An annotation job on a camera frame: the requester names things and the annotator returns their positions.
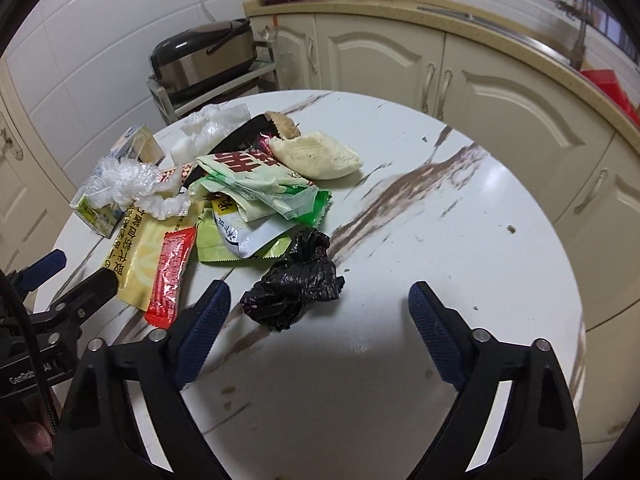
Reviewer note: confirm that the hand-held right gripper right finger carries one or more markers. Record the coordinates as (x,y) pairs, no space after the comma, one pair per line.
(435,330)

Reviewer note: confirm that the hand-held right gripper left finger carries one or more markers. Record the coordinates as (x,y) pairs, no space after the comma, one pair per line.
(200,330)

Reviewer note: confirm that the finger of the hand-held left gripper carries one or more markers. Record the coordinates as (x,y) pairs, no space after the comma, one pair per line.
(47,262)
(92,287)

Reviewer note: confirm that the yellow snack wrapper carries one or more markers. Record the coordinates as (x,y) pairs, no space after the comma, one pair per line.
(137,265)

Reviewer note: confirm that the black plastic bag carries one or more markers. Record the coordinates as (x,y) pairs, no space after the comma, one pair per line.
(295,285)

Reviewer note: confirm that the red checkered snack wrapper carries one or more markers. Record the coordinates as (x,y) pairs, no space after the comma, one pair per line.
(175,174)

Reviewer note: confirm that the white bread piece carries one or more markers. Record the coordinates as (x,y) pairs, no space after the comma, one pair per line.
(320,157)

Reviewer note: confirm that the person's left hand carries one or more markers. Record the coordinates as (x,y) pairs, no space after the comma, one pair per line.
(30,440)

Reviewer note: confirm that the red sauce sachet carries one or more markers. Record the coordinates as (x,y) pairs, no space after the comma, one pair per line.
(167,280)

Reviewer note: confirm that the cream door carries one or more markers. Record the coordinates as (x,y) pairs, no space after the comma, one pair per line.
(20,185)

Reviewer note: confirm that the lime green wrapper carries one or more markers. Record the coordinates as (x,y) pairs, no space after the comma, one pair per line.
(207,245)

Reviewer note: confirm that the silver white food packet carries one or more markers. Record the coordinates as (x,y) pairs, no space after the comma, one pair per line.
(240,240)

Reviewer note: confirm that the crumpled clear plastic cap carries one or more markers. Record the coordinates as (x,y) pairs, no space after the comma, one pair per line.
(125,180)

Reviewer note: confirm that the green white drink carton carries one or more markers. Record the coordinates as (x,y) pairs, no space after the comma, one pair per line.
(140,145)

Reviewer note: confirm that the pale green red-print wrapper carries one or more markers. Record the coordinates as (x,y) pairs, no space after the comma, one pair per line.
(250,175)

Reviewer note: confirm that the bright green serrated wrapper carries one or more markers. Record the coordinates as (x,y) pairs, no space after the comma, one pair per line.
(317,205)

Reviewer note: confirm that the metal kitchen rack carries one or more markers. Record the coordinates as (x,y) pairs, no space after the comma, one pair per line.
(165,105)

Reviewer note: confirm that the dark brown wrapper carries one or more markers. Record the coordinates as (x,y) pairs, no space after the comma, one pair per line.
(240,135)

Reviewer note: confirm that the crumpled white plastic film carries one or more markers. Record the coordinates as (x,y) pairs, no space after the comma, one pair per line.
(210,122)

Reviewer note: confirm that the brown bread piece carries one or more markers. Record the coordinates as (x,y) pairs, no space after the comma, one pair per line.
(285,125)

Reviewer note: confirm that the black silver rice cooker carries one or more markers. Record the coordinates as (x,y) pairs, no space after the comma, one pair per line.
(200,60)

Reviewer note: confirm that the clear plastic bag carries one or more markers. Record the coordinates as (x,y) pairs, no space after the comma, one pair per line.
(282,60)

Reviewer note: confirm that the stainless steel sink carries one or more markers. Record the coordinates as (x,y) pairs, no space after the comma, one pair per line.
(500,22)

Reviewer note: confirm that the metal faucet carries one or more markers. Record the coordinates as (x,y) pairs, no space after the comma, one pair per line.
(580,45)

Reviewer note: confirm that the beige kitchen countertop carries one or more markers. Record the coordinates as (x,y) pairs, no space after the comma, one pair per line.
(400,2)

